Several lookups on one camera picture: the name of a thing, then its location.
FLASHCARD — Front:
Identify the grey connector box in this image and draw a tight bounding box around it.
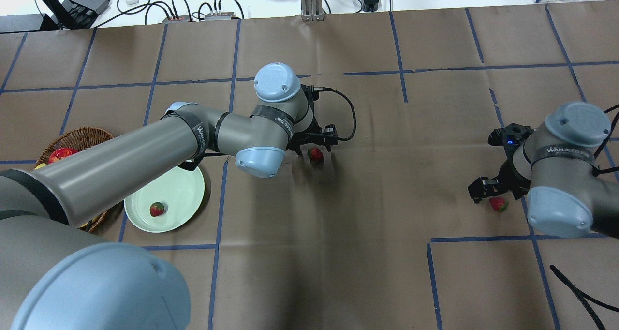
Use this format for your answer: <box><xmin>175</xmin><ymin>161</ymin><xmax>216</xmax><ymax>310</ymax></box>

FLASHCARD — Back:
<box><xmin>161</xmin><ymin>15</ymin><xmax>192</xmax><ymax>24</ymax></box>
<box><xmin>203</xmin><ymin>12</ymin><xmax>239</xmax><ymax>21</ymax></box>

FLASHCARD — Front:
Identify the light green plate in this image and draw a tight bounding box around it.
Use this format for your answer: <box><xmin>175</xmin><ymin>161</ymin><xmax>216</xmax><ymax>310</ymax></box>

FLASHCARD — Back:
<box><xmin>123</xmin><ymin>167</ymin><xmax>206</xmax><ymax>233</ymax></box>

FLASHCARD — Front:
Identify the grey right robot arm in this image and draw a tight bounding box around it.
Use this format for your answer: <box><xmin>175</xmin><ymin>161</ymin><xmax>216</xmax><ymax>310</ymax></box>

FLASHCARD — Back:
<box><xmin>467</xmin><ymin>102</ymin><xmax>619</xmax><ymax>238</ymax></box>

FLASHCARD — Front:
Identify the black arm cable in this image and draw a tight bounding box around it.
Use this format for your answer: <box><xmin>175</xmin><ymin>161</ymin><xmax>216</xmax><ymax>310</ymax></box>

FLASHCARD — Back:
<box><xmin>309</xmin><ymin>86</ymin><xmax>357</xmax><ymax>142</ymax></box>
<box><xmin>549</xmin><ymin>103</ymin><xmax>619</xmax><ymax>330</ymax></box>

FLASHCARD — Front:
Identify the red apple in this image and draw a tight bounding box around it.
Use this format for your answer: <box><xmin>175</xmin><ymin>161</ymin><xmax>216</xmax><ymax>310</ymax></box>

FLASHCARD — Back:
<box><xmin>47</xmin><ymin>147</ymin><xmax>79</xmax><ymax>164</ymax></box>

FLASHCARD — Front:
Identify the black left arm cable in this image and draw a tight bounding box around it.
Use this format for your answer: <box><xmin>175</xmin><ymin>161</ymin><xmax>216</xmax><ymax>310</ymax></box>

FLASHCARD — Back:
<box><xmin>309</xmin><ymin>86</ymin><xmax>357</xmax><ymax>142</ymax></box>

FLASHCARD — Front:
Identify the red strawberry green top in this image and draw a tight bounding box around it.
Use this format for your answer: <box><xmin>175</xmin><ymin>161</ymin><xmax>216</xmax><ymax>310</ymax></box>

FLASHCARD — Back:
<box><xmin>489</xmin><ymin>197</ymin><xmax>508</xmax><ymax>212</ymax></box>

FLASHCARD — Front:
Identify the brown wicker basket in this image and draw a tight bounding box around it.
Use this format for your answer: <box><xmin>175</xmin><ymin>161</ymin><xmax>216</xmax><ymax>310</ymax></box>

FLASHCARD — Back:
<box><xmin>34</xmin><ymin>126</ymin><xmax>124</xmax><ymax>235</ymax></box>

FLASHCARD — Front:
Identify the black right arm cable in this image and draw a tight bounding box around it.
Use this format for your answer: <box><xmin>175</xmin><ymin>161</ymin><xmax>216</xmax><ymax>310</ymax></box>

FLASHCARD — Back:
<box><xmin>549</xmin><ymin>103</ymin><xmax>619</xmax><ymax>330</ymax></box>

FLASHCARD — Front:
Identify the aluminium profile post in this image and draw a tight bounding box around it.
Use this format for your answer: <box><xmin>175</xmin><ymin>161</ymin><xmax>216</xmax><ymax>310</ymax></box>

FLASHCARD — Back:
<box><xmin>301</xmin><ymin>0</ymin><xmax>325</xmax><ymax>22</ymax></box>

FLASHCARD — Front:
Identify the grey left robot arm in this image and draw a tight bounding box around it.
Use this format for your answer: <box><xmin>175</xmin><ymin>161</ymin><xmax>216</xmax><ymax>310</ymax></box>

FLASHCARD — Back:
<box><xmin>1</xmin><ymin>62</ymin><xmax>336</xmax><ymax>330</ymax></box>

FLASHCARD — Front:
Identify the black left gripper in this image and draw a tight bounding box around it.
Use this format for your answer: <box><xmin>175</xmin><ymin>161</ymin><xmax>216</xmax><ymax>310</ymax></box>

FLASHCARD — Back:
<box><xmin>285</xmin><ymin>84</ymin><xmax>338</xmax><ymax>151</ymax></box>

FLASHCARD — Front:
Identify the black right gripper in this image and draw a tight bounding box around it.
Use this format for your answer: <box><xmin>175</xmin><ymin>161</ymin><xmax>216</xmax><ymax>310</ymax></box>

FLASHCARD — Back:
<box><xmin>467</xmin><ymin>160</ymin><xmax>531</xmax><ymax>204</ymax></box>

